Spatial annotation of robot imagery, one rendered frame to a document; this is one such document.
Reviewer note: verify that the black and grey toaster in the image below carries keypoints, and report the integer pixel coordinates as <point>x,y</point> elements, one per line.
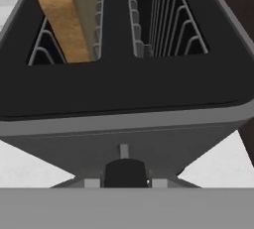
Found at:
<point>122,84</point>

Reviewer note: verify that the black toaster lever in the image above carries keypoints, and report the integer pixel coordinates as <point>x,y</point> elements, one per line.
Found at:
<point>125,173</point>

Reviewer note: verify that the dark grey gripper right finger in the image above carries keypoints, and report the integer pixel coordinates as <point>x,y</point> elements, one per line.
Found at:
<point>159,183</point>

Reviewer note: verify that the golden brown bread slice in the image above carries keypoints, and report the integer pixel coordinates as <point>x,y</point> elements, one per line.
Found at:
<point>63,18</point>

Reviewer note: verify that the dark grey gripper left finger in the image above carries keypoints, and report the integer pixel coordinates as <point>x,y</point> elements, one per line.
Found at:
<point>91,183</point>

